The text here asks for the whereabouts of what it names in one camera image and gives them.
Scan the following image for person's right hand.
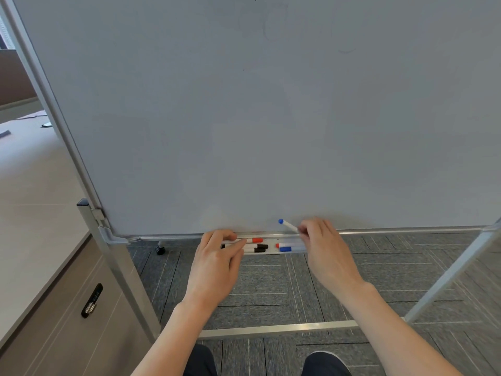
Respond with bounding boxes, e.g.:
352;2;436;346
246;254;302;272
298;217;367;301

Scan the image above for person's left hand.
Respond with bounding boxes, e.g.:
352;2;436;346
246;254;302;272
183;229;248;312

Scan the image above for person's right forearm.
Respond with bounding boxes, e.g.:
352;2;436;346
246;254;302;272
344;282;464;376

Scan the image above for person's left forearm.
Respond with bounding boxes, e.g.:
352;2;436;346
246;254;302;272
130;299;215;376

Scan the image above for grey marker tray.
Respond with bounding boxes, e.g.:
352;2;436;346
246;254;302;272
219;233;310;256

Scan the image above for dark blue trousers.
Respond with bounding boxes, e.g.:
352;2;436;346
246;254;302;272
183;344;354;376

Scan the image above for grey metal whiteboard stand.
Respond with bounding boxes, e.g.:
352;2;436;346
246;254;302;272
77;198;501;342

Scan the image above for white whiteboard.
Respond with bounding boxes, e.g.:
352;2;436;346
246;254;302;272
0;0;501;242

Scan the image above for beige cabinet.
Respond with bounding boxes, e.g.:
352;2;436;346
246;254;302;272
0;230;157;376

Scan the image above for black cabinet lock handle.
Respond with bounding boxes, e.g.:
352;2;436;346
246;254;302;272
81;283;104;319

